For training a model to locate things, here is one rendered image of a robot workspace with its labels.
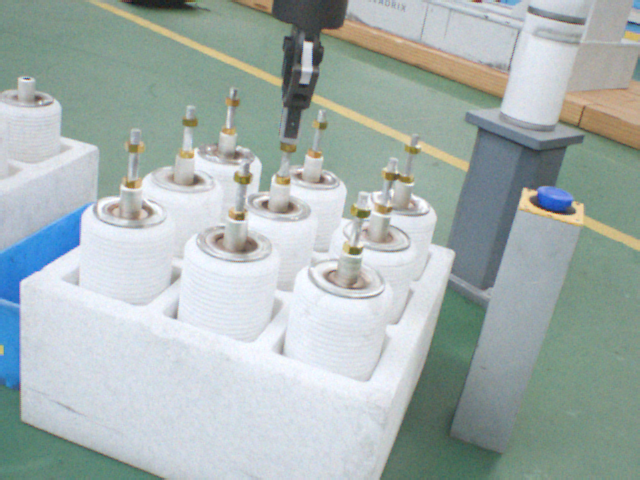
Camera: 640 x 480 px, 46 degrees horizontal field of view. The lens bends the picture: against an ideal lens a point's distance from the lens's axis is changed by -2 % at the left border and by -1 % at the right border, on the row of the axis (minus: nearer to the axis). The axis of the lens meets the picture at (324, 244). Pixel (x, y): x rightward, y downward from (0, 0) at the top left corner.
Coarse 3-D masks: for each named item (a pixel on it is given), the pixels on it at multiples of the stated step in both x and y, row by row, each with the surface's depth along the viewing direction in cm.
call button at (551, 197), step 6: (546, 186) 84; (540, 192) 83; (546, 192) 83; (552, 192) 83; (558, 192) 83; (564, 192) 84; (540, 198) 83; (546, 198) 82; (552, 198) 82; (558, 198) 82; (564, 198) 82; (570, 198) 82; (546, 204) 83; (552, 204) 82; (558, 204) 82; (564, 204) 82; (570, 204) 82
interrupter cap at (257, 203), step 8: (264, 192) 89; (248, 200) 86; (256, 200) 86; (264, 200) 87; (296, 200) 88; (248, 208) 84; (256, 208) 84; (264, 208) 85; (288, 208) 86; (296, 208) 86; (304, 208) 87; (264, 216) 83; (272, 216) 83; (280, 216) 83; (288, 216) 84; (296, 216) 84; (304, 216) 84
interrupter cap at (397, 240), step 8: (352, 224) 85; (368, 224) 85; (344, 232) 82; (392, 232) 85; (400, 232) 85; (360, 240) 81; (368, 240) 82; (392, 240) 83; (400, 240) 83; (408, 240) 83; (368, 248) 80; (376, 248) 80; (384, 248) 80; (392, 248) 81; (400, 248) 81
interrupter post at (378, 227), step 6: (372, 210) 82; (372, 216) 82; (378, 216) 81; (384, 216) 81; (390, 216) 82; (372, 222) 82; (378, 222) 82; (384, 222) 82; (372, 228) 82; (378, 228) 82; (384, 228) 82; (372, 234) 82; (378, 234) 82; (384, 234) 82; (378, 240) 83; (384, 240) 83
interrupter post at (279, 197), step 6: (276, 186) 84; (282, 186) 84; (288, 186) 84; (276, 192) 84; (282, 192) 84; (288, 192) 85; (270, 198) 85; (276, 198) 84; (282, 198) 85; (288, 198) 85; (270, 204) 85; (276, 204) 85; (282, 204) 85; (276, 210) 85; (282, 210) 85
